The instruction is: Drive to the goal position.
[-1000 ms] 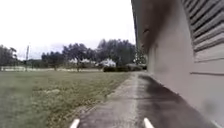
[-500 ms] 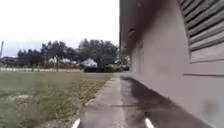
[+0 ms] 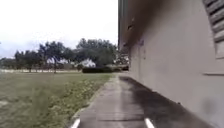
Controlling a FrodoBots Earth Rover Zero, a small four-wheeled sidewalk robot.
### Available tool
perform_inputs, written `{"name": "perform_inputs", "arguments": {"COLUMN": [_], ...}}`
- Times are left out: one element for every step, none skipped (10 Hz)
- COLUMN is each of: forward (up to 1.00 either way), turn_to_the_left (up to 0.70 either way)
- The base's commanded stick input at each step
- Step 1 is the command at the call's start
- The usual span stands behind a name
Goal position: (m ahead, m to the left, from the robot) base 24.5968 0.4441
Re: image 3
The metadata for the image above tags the dark hedge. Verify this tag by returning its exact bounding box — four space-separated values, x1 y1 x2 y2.
81 66 114 74

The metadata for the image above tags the row of green trees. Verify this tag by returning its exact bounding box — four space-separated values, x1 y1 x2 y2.
0 37 120 73

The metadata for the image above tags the white house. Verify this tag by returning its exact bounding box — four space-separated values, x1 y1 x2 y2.
79 58 97 69

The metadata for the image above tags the grey concrete path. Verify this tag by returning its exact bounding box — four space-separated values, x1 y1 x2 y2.
68 73 214 128

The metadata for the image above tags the beige building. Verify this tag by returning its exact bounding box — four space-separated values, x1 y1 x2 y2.
117 0 224 128

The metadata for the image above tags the robot's own part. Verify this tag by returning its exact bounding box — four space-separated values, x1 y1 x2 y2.
143 117 156 128
69 118 82 128

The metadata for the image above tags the green grass field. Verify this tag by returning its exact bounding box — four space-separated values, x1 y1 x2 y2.
0 71 116 128

